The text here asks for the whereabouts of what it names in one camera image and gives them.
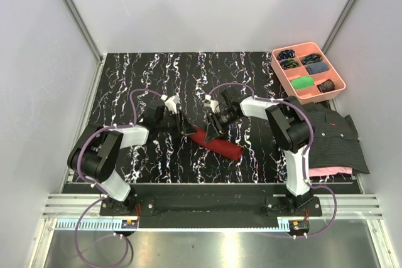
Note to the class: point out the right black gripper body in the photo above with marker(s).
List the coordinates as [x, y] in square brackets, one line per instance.
[222, 120]

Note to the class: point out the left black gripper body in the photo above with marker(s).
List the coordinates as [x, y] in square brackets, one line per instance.
[172, 125]

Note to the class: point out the red cloth napkin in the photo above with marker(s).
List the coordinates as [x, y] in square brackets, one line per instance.
[224, 148]

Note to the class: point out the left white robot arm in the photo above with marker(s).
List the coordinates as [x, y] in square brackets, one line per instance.
[95, 154]

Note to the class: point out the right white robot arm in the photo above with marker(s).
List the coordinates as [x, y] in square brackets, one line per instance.
[291, 130]

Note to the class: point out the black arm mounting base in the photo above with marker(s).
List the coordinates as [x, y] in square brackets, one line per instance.
[273, 199]

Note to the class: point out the black marble pattern mat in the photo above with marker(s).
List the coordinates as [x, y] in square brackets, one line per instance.
[130, 81]

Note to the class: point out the black green rolled sock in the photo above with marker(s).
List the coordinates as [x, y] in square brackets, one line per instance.
[289, 64]

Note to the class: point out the black blue rolled sock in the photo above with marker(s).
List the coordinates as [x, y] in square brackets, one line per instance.
[286, 54]

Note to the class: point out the pink divided organizer tray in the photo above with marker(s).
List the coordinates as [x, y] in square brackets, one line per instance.
[310, 94]

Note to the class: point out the navy patterned rolled sock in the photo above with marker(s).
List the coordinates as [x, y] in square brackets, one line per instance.
[312, 58]

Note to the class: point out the dark patterned rolled sock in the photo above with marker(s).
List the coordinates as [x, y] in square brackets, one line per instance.
[326, 86]

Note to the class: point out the pink folded garment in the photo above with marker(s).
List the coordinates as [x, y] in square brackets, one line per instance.
[329, 171]

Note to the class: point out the dark striped folded shirt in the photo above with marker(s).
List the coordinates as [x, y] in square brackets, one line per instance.
[336, 140]

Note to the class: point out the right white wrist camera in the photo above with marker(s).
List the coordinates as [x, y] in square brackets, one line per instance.
[210, 103]

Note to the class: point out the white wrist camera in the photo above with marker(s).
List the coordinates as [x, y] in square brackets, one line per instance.
[210, 103]
[171, 103]

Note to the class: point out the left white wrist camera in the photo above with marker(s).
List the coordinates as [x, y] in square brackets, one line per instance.
[171, 103]

